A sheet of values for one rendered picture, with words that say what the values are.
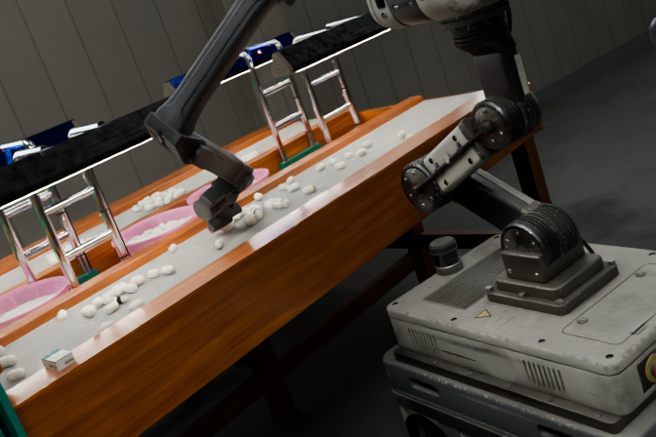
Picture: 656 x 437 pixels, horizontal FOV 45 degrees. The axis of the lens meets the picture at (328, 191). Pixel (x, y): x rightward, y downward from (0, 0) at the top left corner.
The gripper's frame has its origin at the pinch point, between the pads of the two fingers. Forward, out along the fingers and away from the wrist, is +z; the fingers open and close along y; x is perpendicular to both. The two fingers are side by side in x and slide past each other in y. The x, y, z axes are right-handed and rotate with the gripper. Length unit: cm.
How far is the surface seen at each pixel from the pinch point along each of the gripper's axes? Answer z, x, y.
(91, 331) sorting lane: -9.3, 9.1, 45.2
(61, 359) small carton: -26, 16, 59
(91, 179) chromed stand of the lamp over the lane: -2.8, -27.1, 17.7
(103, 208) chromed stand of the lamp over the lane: 2.1, -21.0, 17.6
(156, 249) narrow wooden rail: 6.6, -6.0, 11.8
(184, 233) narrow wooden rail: 6.7, -6.0, 2.6
